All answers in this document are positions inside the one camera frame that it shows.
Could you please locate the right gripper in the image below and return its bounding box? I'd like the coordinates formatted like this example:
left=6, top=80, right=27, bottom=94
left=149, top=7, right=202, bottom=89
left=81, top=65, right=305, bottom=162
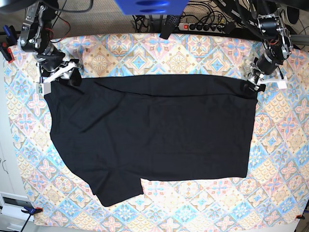
left=38, top=60, right=82, bottom=87

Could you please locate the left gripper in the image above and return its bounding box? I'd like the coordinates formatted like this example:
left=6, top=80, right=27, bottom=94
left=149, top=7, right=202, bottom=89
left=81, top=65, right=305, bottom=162
left=242, top=62, right=266, bottom=93

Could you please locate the black T-shirt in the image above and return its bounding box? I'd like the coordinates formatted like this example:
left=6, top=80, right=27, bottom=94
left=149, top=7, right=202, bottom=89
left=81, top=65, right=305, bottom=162
left=44, top=74, right=257, bottom=206

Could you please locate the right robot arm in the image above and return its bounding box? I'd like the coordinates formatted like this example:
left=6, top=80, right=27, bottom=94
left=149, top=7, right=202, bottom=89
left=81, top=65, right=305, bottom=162
left=18, top=1, right=82, bottom=87

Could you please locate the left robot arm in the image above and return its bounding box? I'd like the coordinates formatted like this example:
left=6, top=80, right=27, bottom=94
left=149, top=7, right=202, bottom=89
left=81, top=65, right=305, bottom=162
left=239, top=0, right=293, bottom=92

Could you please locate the blue box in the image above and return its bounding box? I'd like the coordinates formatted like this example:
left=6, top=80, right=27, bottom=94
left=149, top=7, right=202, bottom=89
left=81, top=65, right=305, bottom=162
left=115, top=0, right=189, bottom=15

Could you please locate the patterned tablecloth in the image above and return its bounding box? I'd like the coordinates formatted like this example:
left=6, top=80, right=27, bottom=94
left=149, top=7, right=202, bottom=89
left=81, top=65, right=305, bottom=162
left=2, top=33, right=309, bottom=232

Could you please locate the white cabinet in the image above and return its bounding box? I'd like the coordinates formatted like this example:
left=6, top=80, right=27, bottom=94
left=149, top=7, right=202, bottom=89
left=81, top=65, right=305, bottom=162
left=0, top=62, right=37, bottom=230

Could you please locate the blue orange clamp bottom left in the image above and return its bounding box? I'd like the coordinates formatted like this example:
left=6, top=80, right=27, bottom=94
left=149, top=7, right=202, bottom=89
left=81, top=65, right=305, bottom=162
left=21, top=206, right=43, bottom=216

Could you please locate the orange clamp bottom right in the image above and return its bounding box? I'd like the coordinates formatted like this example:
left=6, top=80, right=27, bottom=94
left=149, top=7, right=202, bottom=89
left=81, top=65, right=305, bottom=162
left=296, top=215, right=305, bottom=220

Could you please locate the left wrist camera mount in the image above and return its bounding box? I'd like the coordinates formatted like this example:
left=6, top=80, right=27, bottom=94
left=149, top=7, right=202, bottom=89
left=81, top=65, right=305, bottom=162
left=257, top=76, right=288, bottom=89

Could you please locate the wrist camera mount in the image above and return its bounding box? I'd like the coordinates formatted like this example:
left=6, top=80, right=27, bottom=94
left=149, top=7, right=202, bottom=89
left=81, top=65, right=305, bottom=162
left=257, top=76, right=288, bottom=89
left=35, top=59, right=82, bottom=96

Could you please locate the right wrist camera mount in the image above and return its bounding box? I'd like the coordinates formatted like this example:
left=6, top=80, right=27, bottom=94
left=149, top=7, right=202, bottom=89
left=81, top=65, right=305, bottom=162
left=35, top=59, right=82, bottom=96

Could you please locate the white power strip red switch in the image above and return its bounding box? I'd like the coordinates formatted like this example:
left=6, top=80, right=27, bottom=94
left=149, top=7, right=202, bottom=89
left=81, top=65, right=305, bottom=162
left=178, top=23, right=225, bottom=33

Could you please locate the black mesh strap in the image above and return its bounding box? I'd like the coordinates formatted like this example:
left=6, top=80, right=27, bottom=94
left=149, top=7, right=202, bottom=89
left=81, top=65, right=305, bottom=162
left=159, top=14, right=181, bottom=40

